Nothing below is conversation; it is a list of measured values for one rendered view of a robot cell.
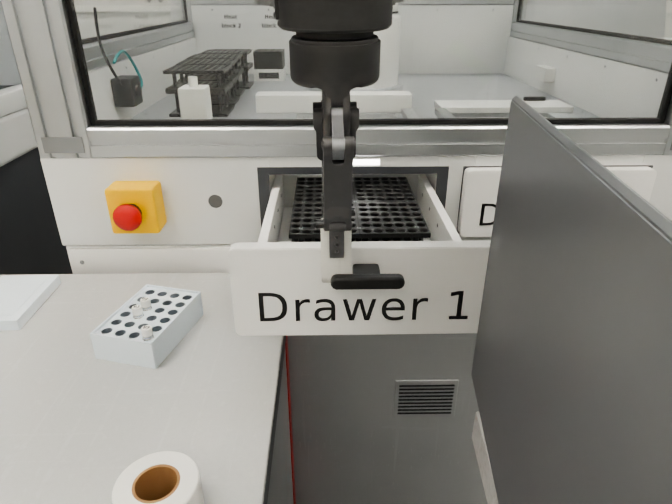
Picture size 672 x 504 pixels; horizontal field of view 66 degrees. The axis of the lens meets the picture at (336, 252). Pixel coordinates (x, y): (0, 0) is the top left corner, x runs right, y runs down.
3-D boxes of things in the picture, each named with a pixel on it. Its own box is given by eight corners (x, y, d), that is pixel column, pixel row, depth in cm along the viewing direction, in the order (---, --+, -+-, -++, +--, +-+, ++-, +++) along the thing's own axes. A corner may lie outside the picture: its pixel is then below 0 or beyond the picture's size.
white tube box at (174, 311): (156, 369, 63) (151, 343, 61) (95, 358, 65) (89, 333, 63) (203, 314, 74) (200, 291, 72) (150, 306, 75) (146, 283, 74)
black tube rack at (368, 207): (426, 278, 67) (430, 232, 65) (290, 279, 67) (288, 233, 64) (403, 213, 87) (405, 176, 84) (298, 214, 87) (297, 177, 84)
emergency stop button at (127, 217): (141, 232, 76) (136, 207, 74) (113, 233, 76) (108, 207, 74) (147, 224, 78) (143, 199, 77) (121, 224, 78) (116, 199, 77)
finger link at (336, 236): (344, 206, 49) (346, 221, 46) (343, 252, 52) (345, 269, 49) (328, 207, 49) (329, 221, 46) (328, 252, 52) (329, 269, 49)
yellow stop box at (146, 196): (158, 236, 78) (151, 190, 75) (110, 236, 78) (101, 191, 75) (167, 222, 83) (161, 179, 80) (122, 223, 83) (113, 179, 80)
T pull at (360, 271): (404, 290, 53) (405, 278, 52) (330, 290, 52) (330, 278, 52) (400, 273, 56) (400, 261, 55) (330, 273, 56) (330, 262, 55)
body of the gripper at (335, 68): (290, 27, 46) (294, 131, 50) (286, 39, 38) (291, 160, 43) (375, 26, 46) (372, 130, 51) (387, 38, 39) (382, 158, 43)
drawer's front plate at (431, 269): (490, 333, 60) (504, 247, 55) (235, 336, 59) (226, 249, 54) (486, 324, 61) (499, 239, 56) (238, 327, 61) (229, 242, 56)
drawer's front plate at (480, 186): (639, 236, 84) (658, 169, 79) (459, 237, 83) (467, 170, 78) (633, 231, 85) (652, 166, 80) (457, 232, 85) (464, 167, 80)
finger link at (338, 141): (350, 83, 43) (354, 96, 39) (349, 145, 46) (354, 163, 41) (321, 84, 43) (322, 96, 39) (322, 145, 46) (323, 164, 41)
